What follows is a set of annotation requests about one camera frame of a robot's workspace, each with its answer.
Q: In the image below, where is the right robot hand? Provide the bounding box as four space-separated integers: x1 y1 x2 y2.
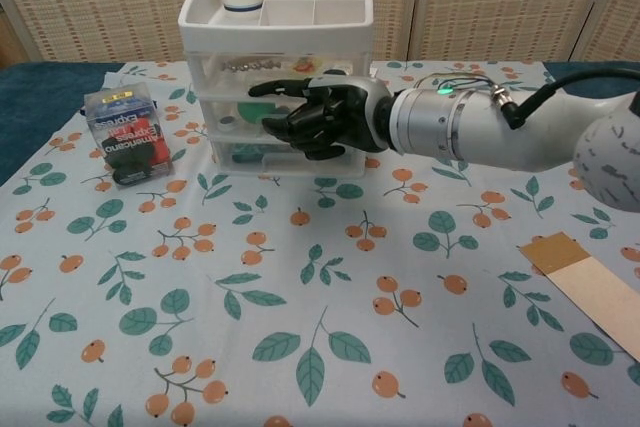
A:
248 74 396 162

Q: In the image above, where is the teal item in drawer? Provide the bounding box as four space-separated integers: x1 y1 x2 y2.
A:
229 144 266 164

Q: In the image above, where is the white plastic drawer organizer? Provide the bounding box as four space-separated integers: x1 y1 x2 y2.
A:
178 0 375 179

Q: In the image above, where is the green round disc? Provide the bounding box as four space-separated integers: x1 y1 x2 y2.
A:
237 100 286 123

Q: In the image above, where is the leaf and berry tablecloth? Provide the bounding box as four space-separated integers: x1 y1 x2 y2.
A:
0 60 640 427

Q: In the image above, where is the clear coffee capsule box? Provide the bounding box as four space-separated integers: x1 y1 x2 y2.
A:
83 80 176 190

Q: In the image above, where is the teal table cover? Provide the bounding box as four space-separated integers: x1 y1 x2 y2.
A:
0 60 640 188

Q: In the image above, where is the pink and gold card strip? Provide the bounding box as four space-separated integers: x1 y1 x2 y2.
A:
518 231 640 364

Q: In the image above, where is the silver bead chain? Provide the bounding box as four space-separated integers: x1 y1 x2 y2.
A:
222 59 286 72

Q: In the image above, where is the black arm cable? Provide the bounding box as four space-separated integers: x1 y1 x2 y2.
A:
492 65 609 131

